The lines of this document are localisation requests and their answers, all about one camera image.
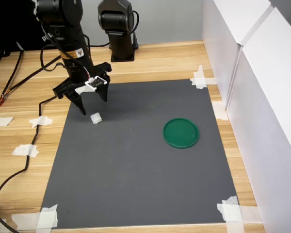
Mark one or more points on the small white plastic terminal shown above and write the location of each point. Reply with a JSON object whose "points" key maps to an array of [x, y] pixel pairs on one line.
{"points": [[96, 118]]}

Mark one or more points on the round green lid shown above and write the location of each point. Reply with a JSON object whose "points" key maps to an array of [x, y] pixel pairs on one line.
{"points": [[181, 133]]}

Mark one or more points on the person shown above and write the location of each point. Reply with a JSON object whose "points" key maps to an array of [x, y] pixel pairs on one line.
{"points": [[14, 21]]}

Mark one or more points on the dark grey mat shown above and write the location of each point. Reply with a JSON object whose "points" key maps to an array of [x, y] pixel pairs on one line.
{"points": [[135, 170]]}

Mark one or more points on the white partition panel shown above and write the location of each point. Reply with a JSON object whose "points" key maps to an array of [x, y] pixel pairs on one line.
{"points": [[269, 121], [218, 36]]}

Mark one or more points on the white partition joint profile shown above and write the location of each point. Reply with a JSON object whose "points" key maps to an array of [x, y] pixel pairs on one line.
{"points": [[241, 43]]}

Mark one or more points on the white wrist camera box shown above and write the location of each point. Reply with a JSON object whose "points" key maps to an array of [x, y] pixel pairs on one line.
{"points": [[97, 82]]}

